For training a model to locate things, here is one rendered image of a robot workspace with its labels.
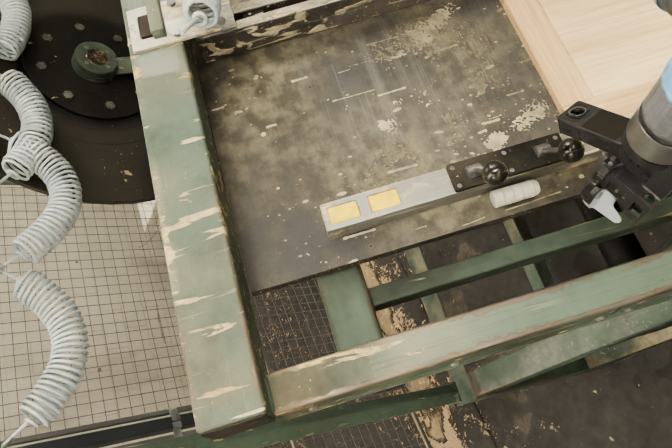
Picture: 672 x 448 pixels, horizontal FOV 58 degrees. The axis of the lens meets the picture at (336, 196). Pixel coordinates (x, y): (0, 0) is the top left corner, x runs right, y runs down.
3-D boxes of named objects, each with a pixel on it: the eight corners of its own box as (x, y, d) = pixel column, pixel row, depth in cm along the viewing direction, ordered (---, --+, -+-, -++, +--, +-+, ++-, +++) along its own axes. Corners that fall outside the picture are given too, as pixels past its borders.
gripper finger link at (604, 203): (602, 240, 87) (625, 215, 78) (571, 210, 89) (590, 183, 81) (617, 227, 87) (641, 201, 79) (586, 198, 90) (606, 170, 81)
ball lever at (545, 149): (552, 158, 101) (592, 159, 88) (531, 164, 101) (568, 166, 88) (547, 136, 101) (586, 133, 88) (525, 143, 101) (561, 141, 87)
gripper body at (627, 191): (631, 228, 78) (671, 188, 67) (580, 182, 81) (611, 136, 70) (671, 193, 79) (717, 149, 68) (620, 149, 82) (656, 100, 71)
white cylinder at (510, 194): (494, 211, 101) (538, 197, 102) (497, 204, 99) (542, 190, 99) (487, 195, 103) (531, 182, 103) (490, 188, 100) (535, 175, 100)
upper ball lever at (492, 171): (485, 178, 101) (515, 182, 87) (463, 184, 100) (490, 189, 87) (479, 156, 100) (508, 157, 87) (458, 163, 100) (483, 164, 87)
